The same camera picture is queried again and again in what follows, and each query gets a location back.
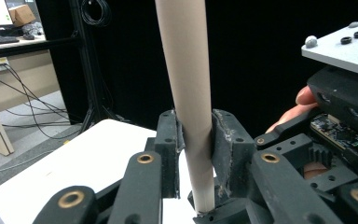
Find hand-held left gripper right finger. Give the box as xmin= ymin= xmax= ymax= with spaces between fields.
xmin=210 ymin=108 xmax=256 ymax=200

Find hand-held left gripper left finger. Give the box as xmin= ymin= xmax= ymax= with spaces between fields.
xmin=153 ymin=108 xmax=186 ymax=200

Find beige perforated skimmer wooden handle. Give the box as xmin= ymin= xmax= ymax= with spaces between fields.
xmin=154 ymin=0 xmax=216 ymax=217

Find white table sheet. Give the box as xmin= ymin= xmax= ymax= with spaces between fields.
xmin=0 ymin=119 xmax=200 ymax=224

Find black curtain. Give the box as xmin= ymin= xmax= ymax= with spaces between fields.
xmin=35 ymin=0 xmax=358 ymax=139

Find black metal stand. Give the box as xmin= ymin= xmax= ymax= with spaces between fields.
xmin=68 ymin=0 xmax=129 ymax=133

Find beige wooden desk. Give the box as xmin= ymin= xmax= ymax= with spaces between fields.
xmin=0 ymin=34 xmax=62 ymax=157

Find cardboard box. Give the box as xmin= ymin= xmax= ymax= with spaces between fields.
xmin=8 ymin=4 xmax=37 ymax=28

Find bundle of black floor cables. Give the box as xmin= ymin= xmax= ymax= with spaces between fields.
xmin=0 ymin=63 xmax=86 ymax=141

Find coiled black cable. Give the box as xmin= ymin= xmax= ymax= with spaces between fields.
xmin=80 ymin=0 xmax=112 ymax=28

